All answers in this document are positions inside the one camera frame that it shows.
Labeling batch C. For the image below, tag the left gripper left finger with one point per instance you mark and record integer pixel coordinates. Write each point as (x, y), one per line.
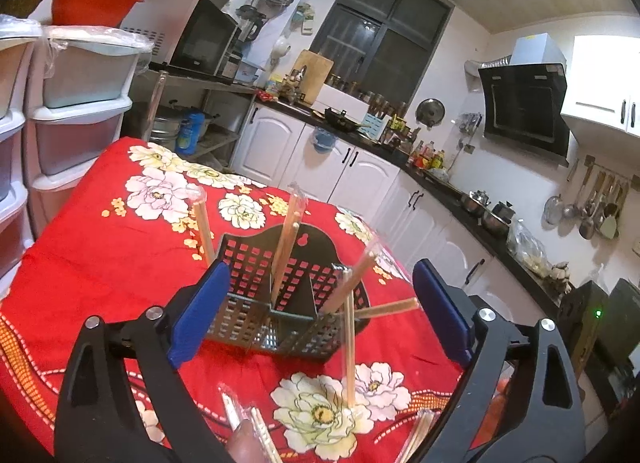
(97, 419)

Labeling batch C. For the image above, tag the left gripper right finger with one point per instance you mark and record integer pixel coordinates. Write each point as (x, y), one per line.
(517, 399)

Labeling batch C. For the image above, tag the chopstick pair six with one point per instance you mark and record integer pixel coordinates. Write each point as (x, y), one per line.
(421, 427)

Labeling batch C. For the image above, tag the chopstick pair five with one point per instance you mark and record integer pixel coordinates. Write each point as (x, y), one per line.
(250, 440)

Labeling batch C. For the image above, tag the chopstick pair four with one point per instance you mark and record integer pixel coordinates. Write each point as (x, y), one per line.
(388, 309)

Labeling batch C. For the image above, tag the chopstick pair seven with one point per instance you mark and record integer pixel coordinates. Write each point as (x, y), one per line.
(349, 349)

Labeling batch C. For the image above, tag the chopstick pair two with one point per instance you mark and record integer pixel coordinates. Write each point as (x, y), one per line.
(348, 283)

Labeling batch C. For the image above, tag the chopstick pair one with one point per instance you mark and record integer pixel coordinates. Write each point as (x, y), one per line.
(198, 198)

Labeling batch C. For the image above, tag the chopstick pair three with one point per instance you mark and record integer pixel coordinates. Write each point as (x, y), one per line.
(296, 209)

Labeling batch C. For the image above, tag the dark kitchen window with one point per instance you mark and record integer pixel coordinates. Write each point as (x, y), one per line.
(382, 46)

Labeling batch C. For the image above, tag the red floral tablecloth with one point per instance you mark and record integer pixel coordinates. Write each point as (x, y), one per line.
(127, 240)

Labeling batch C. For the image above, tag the white lower cabinets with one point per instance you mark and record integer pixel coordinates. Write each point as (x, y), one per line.
(417, 218)

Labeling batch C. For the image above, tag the grey perforated utensil holder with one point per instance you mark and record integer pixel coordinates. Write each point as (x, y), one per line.
(293, 325)

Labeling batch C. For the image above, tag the black range hood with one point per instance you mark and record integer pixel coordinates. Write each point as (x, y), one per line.
(523, 108)

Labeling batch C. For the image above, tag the hanging dark pot lid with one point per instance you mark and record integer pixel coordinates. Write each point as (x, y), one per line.
(430, 112)

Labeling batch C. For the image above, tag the black wok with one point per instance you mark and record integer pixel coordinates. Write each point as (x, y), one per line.
(340, 121)

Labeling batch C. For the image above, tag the right white drawer unit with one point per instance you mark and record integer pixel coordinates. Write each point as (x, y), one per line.
(77, 93)

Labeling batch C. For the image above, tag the white drawer unit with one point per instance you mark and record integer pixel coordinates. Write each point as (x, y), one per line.
(77, 93)
(18, 40)

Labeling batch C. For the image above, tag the wooden cutting board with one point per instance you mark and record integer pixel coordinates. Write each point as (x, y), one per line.
(318, 69)

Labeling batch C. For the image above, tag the left white drawer unit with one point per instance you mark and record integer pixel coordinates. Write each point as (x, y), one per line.
(18, 40)

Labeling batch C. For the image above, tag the black microwave oven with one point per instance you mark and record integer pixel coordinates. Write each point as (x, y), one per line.
(189, 35)

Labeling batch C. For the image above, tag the red plastic basin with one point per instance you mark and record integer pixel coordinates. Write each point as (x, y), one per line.
(104, 13)

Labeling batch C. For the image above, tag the black blender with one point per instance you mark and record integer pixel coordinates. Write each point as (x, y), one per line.
(251, 22)

